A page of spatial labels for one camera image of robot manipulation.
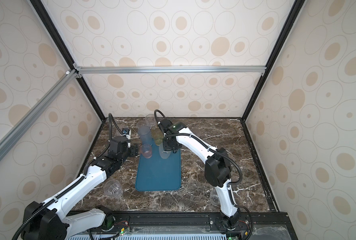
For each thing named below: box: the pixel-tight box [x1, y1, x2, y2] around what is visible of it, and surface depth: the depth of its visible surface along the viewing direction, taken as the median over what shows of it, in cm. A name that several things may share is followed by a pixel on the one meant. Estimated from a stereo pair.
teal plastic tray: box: [135, 144, 182, 192], surface depth 92 cm
